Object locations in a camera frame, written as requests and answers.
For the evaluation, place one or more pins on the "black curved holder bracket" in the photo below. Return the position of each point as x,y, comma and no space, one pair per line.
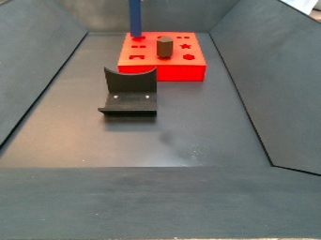
132,93

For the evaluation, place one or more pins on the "blue rectangular bar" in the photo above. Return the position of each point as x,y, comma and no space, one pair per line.
136,24

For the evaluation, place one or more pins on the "red shape-sorting board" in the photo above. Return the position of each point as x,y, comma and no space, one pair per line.
186,66

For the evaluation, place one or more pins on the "brown rounded peg block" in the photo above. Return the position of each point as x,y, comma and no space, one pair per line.
165,47

